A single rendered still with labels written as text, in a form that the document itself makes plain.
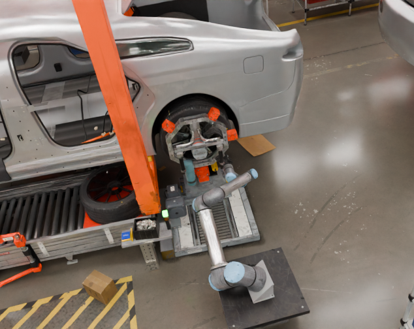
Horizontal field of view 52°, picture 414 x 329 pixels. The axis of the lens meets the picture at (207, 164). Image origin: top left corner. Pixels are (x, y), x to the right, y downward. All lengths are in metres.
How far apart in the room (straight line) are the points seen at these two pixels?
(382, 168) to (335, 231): 1.04
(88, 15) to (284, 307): 2.38
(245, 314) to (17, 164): 2.35
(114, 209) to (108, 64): 1.52
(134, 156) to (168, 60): 0.81
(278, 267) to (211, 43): 1.85
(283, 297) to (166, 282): 1.09
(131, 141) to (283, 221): 1.76
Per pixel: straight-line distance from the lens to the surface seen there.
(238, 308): 3.34
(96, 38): 2.83
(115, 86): 2.98
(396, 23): 5.12
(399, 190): 4.65
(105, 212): 3.99
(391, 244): 4.17
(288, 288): 3.42
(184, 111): 3.71
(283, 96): 3.86
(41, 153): 4.04
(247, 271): 3.18
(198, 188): 4.29
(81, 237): 4.07
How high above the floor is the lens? 3.18
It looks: 40 degrees down
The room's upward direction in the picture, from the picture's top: 9 degrees counter-clockwise
